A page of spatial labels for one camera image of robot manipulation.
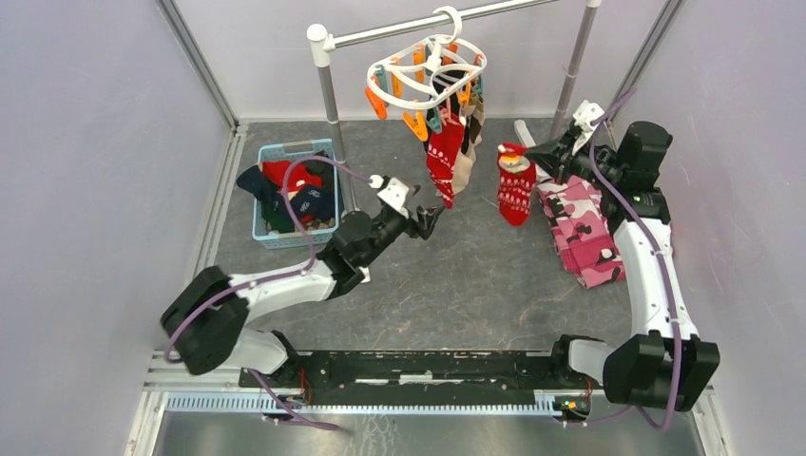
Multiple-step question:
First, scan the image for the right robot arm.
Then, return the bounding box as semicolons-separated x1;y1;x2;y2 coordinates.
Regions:
525;121;720;412

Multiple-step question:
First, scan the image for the navy blue sock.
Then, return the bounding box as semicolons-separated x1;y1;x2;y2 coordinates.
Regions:
236;161;336;223

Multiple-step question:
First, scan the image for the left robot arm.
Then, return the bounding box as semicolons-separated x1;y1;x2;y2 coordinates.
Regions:
160;178;446;388

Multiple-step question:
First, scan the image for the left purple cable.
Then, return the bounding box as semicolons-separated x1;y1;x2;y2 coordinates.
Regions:
163;155;379;433

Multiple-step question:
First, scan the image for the orange clothespin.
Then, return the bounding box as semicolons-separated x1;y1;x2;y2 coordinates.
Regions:
413;44;428;84
402;111;430;143
391;57;402;98
455;82;472;107
364;85;388;121

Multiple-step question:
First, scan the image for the silver white drying rack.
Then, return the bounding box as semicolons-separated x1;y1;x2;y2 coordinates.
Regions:
305;0;603;248

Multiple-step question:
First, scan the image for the white clip hanger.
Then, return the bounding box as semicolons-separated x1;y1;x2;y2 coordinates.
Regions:
366;23;489;112

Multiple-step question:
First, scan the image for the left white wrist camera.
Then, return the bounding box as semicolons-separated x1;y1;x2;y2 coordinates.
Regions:
369;175;413;218

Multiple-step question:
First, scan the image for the black white-striped sock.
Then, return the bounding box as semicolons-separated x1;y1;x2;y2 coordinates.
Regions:
432;69;473;116

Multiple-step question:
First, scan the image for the teal clothespin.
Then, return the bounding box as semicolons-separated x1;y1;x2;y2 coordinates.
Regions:
425;106;442;134

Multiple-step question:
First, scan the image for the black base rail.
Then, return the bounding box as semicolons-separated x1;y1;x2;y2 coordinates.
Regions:
263;350;602;407

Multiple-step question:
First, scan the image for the light blue plastic basket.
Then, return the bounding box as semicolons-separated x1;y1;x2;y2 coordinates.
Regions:
252;139;343;250

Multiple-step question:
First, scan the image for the pink camouflage bag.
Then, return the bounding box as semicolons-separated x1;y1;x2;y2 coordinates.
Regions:
536;170;625;289

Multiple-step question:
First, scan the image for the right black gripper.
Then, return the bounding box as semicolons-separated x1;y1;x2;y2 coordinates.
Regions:
525;127;625;188

